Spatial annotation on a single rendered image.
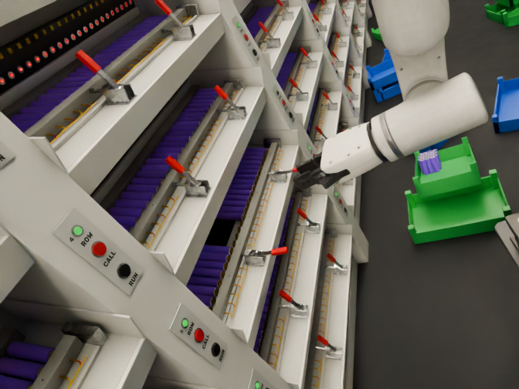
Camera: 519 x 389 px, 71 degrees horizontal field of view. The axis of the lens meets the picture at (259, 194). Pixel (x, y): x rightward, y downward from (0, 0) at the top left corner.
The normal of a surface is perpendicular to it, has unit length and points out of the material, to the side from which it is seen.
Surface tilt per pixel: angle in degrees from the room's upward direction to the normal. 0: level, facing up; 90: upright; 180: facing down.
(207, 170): 22
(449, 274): 0
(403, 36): 92
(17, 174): 90
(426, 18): 95
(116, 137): 112
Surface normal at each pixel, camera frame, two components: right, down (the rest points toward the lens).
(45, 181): 0.83, -0.25
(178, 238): -0.15, -0.74
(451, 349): -0.51, -0.70
